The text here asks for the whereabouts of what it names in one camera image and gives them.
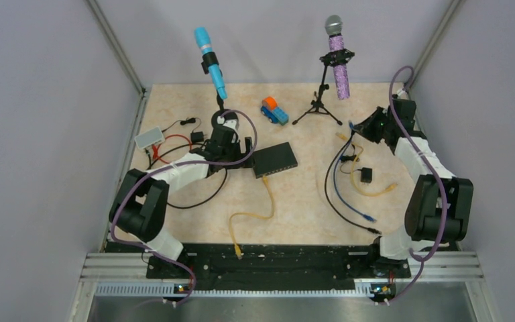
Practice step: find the purple glitter microphone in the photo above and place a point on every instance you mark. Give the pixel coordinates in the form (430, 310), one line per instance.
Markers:
(333, 28)

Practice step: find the black network switch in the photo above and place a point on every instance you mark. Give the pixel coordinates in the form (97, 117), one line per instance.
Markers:
(274, 159)

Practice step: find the colourful toy block truck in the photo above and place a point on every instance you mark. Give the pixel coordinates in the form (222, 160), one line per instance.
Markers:
(273, 112)

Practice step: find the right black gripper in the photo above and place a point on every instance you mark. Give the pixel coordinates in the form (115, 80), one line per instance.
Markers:
(365, 128)

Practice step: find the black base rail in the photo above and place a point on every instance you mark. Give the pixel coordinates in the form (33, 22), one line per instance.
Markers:
(278, 267)

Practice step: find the white small hub box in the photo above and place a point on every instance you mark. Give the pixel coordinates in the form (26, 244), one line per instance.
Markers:
(148, 138)

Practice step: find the black tripod mic stand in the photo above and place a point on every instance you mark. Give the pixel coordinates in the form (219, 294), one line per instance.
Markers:
(322, 102)

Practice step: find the cyan microphone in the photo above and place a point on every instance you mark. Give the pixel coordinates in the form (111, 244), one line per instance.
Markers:
(210, 61)

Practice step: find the small black wall charger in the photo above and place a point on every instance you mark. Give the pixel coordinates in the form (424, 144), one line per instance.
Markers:
(196, 136)

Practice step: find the black switch power adapter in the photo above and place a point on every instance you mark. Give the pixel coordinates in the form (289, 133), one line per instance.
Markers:
(366, 174)

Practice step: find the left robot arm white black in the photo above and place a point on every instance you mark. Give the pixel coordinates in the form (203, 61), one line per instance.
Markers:
(139, 208)

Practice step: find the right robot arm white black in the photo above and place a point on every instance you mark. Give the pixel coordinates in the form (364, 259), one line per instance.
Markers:
(440, 199)

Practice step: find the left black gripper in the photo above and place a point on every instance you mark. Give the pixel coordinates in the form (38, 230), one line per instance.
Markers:
(235, 144)

